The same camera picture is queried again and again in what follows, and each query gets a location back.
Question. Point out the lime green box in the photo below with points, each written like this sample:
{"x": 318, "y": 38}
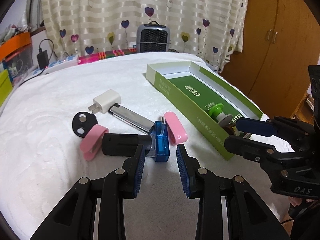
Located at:
{"x": 5, "y": 87}

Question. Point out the pile of assorted packets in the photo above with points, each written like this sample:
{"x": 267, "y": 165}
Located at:
{"x": 12, "y": 32}

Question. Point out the white blue power strip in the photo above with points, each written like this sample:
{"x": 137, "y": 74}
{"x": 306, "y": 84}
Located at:
{"x": 62, "y": 63}

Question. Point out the blue transparent plastic box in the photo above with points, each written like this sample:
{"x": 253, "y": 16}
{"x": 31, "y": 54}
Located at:
{"x": 161, "y": 145}

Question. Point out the person's right hand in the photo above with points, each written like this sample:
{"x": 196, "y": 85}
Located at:
{"x": 298, "y": 201}

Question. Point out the black short cylinder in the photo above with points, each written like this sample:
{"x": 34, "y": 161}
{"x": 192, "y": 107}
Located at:
{"x": 120, "y": 143}

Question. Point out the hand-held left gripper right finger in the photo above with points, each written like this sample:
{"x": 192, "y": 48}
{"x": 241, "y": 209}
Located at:
{"x": 183, "y": 172}

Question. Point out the grey fan heater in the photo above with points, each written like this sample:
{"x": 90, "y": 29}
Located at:
{"x": 152, "y": 37}

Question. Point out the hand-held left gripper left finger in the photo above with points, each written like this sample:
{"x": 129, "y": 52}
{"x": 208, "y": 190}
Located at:
{"x": 140, "y": 172}

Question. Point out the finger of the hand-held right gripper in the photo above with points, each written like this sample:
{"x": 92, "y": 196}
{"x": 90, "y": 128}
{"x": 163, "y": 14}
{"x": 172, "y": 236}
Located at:
{"x": 252, "y": 126}
{"x": 245, "y": 147}

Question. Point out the green white cardboard box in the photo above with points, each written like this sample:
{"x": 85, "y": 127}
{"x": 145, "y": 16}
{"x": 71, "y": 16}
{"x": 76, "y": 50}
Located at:
{"x": 190, "y": 90}

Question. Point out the black power adapter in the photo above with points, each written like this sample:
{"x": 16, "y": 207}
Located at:
{"x": 43, "y": 58}

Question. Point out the wooden wardrobe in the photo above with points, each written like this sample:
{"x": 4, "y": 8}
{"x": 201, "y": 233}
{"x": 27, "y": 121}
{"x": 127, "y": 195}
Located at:
{"x": 275, "y": 55}

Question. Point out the black disc with holes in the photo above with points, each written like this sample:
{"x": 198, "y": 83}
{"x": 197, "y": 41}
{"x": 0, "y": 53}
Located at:
{"x": 90, "y": 122}

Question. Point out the heart print striped curtain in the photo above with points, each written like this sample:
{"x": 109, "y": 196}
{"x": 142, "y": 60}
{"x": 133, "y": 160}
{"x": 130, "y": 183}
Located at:
{"x": 100, "y": 10}

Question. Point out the colourful plaid cloth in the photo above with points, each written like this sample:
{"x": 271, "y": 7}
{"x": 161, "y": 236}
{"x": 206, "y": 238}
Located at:
{"x": 105, "y": 56}

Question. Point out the silver black metal tool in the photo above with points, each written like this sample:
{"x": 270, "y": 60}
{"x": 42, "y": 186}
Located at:
{"x": 132, "y": 120}

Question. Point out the white charger plug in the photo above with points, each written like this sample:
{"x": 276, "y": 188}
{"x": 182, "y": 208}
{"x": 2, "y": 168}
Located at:
{"x": 106, "y": 101}

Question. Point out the pink plastic clip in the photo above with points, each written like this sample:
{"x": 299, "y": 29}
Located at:
{"x": 92, "y": 138}
{"x": 175, "y": 127}

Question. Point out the clear bin with orange lid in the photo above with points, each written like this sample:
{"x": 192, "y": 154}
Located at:
{"x": 15, "y": 43}

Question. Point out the green capped brown bottle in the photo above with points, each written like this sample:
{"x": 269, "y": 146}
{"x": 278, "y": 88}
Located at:
{"x": 217, "y": 108}

